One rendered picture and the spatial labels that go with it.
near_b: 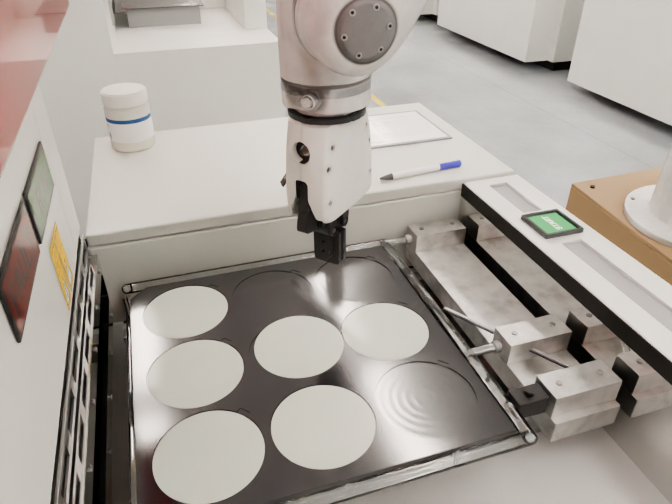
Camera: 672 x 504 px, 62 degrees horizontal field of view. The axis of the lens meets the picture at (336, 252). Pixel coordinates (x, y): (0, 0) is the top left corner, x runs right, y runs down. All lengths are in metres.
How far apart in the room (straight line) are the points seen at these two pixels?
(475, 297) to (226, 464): 0.39
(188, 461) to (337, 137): 0.32
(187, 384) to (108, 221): 0.27
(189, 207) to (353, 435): 0.40
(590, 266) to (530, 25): 4.57
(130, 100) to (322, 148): 0.50
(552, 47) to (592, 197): 4.36
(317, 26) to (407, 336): 0.37
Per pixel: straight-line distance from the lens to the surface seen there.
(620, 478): 0.69
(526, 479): 0.65
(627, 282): 0.72
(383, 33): 0.43
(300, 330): 0.66
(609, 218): 1.01
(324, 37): 0.42
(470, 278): 0.79
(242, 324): 0.67
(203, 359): 0.64
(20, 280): 0.45
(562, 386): 0.63
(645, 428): 0.68
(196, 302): 0.72
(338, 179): 0.54
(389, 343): 0.64
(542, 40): 5.32
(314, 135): 0.51
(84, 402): 0.57
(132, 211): 0.81
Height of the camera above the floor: 1.33
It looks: 33 degrees down
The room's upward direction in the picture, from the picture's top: straight up
